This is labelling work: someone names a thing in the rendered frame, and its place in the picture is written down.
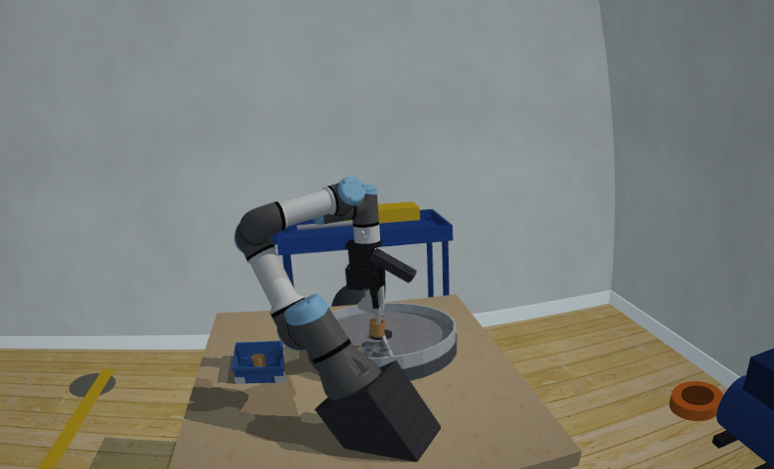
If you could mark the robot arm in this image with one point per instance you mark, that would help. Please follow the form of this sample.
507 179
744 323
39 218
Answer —
342 367

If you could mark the blue crate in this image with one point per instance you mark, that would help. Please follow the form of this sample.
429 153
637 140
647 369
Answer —
274 355

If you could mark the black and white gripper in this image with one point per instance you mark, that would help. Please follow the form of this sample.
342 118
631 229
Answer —
363 274

